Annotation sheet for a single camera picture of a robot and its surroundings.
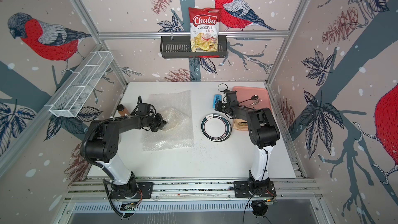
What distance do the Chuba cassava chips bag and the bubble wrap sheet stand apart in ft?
1.28

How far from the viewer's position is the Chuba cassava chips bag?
0.85 meters

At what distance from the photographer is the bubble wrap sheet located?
0.90m
